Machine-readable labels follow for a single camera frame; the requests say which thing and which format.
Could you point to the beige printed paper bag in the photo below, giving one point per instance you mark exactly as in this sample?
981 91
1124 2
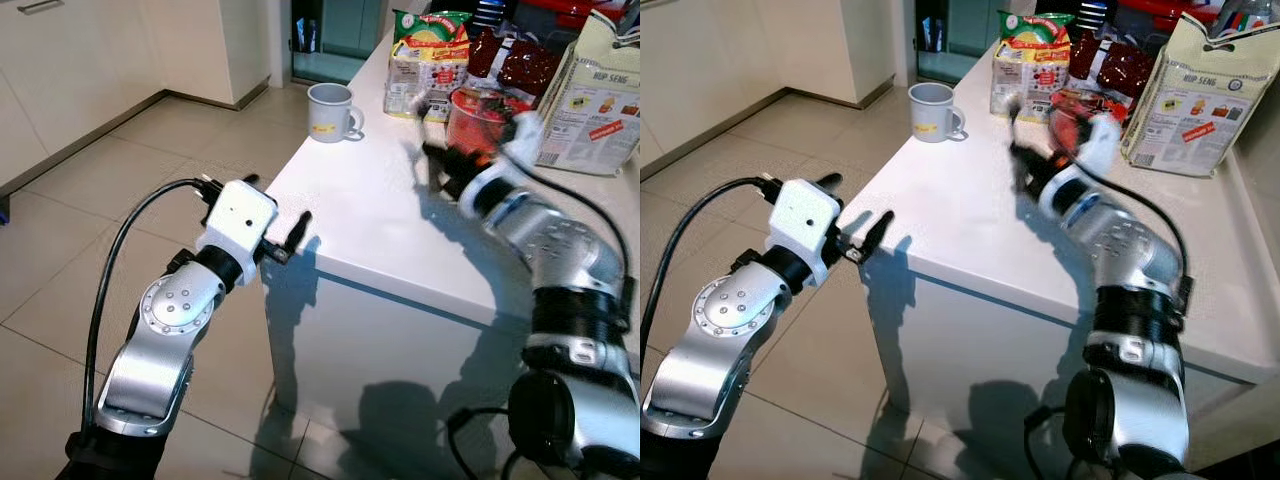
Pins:
590 110
1190 110

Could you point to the black white striped object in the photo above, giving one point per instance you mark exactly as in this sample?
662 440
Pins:
492 14
1093 15

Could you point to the red plastic container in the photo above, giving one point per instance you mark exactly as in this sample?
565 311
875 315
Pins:
1165 12
570 10

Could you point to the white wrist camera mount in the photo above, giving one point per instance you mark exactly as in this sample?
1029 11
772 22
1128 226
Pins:
1105 140
240 215
802 215
525 140

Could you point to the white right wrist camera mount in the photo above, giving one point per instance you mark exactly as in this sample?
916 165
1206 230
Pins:
1105 140
525 140

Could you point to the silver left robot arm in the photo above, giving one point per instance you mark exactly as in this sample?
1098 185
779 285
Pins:
720 310
165 305

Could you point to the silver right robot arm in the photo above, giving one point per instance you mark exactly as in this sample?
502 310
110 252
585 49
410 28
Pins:
1140 255
570 250

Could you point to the white kitchen cabinets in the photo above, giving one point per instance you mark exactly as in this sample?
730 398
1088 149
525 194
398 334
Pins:
720 60
80 70

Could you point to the dark red packet bag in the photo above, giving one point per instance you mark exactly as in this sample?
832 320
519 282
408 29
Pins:
520 65
1120 65

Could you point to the white kitchen island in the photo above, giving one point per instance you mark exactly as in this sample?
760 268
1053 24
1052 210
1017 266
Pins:
950 230
380 210

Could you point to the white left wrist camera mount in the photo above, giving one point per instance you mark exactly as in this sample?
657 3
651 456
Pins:
240 215
802 215

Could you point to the grey ceramic mug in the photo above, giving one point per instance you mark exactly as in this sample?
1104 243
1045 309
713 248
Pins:
328 112
930 112

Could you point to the teal glass door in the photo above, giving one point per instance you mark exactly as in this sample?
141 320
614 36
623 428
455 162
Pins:
960 30
345 30

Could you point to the green yellow snack bag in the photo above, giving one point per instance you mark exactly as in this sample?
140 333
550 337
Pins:
430 55
1032 55

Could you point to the red transparent plastic bowl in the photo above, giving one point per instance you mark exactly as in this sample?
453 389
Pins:
478 118
1072 115

